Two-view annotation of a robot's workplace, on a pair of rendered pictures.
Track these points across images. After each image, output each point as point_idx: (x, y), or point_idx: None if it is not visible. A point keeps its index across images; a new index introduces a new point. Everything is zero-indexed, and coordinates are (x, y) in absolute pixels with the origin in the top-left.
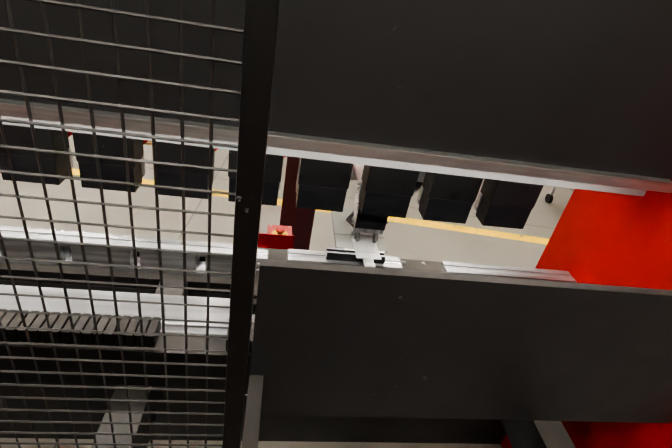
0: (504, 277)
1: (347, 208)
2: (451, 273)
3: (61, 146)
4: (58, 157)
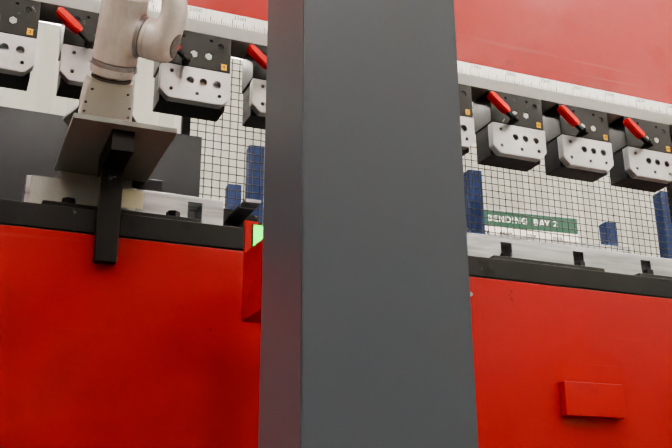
0: (14, 108)
1: (140, 123)
2: (60, 115)
3: (481, 120)
4: (479, 132)
